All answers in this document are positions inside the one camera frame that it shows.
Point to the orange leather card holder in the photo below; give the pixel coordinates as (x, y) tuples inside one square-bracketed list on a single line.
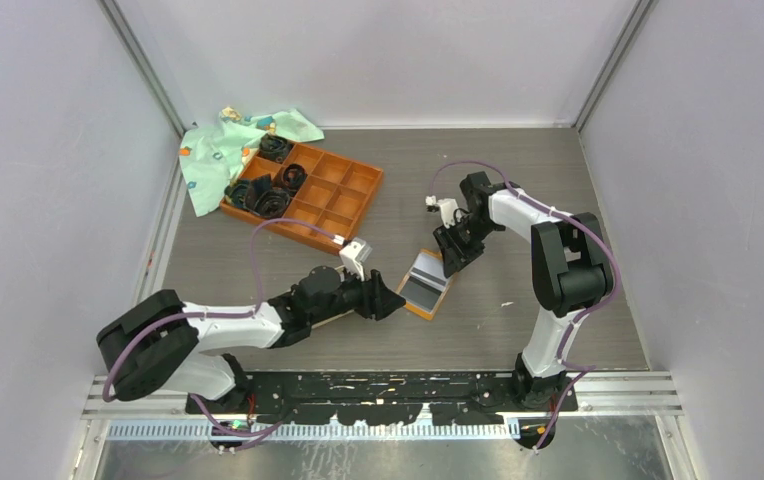
[(412, 309)]

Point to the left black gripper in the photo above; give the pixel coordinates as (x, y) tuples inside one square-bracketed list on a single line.
[(376, 299)]

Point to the orange compartment organizer tray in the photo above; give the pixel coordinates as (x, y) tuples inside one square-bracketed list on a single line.
[(334, 198)]

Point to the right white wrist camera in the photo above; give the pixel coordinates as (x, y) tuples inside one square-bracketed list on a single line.
[(445, 207)]

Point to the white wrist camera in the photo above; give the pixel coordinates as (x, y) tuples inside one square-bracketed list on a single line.
[(445, 207), (353, 255)]

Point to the oval wooden card tray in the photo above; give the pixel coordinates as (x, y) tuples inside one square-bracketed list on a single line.
[(342, 271)]

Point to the green patterned cloth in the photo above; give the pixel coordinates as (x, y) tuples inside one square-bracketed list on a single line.
[(211, 157)]

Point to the rolled dark belt front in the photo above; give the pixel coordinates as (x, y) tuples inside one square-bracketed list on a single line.
[(265, 199)]

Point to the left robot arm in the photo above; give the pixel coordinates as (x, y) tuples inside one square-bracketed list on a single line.
[(164, 343)]

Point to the rolled dark belt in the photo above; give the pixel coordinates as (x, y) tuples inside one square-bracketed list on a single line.
[(265, 199), (236, 193), (274, 148), (292, 178)]

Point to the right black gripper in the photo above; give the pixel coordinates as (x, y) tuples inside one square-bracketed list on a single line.
[(455, 256)]

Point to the rolled dark belt left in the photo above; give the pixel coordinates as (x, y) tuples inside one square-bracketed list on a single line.
[(236, 193)]

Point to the rolled dark belt middle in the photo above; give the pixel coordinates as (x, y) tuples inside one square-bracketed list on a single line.
[(292, 178)]

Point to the rolled dark belt top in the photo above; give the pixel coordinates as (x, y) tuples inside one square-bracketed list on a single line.
[(274, 148)]

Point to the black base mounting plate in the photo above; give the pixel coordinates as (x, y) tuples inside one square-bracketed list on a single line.
[(391, 398)]

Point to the silver striped credit card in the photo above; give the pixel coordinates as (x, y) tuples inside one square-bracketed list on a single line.
[(429, 268)]

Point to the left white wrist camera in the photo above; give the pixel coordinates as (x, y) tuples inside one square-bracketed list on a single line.
[(353, 255)]

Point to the white slotted cable duct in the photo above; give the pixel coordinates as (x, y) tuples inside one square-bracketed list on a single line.
[(201, 430)]

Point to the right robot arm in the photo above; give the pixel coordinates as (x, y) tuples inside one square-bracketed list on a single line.
[(572, 272)]

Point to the dark grey credit card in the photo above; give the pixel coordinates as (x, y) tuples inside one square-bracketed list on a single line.
[(420, 294)]

